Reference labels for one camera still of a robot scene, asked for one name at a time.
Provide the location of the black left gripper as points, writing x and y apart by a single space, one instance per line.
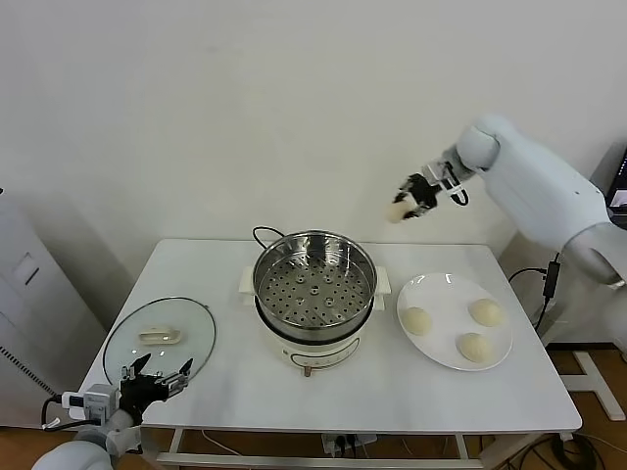
139 394

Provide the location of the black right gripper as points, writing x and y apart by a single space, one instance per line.
425 193

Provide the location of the white steamed baozi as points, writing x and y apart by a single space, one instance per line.
473 347
485 312
396 213
417 321

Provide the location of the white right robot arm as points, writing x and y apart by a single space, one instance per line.
539 186

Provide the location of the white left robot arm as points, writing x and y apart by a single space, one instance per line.
73 455

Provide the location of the stainless steel steamer basket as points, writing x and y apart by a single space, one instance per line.
313 298

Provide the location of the white round plate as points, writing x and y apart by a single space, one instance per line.
441 298

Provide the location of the light grey cabinet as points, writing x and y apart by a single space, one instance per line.
29 294

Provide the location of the black power adapter box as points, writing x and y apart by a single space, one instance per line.
551 280

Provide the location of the cream electric cooker base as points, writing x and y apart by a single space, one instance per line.
318 350

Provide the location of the white power strip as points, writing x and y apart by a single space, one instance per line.
348 443

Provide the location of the dark laptop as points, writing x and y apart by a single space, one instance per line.
621 181

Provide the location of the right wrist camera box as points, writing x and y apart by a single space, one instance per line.
436 172

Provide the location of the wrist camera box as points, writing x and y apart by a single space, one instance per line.
436 172
98 399

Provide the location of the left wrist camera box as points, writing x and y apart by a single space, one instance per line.
98 399

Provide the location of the white table frame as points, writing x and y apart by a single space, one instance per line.
245 459

